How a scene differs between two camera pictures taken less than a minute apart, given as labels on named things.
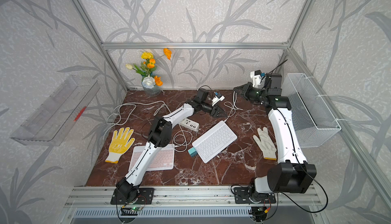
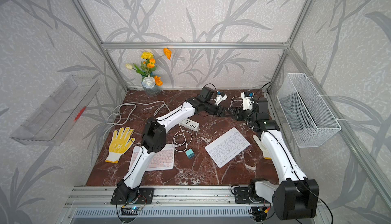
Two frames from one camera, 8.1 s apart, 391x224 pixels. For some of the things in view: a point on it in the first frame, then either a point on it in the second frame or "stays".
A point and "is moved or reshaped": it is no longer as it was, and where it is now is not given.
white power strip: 190,124 stays
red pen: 80,113 stays
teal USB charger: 192,152 is moved or reshaped
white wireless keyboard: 214,141 → 227,146
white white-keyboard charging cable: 233,108 is moved or reshaped
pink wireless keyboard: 164,160 stays
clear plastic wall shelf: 52,122 stays
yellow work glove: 120,142 stays
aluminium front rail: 195,196 stays
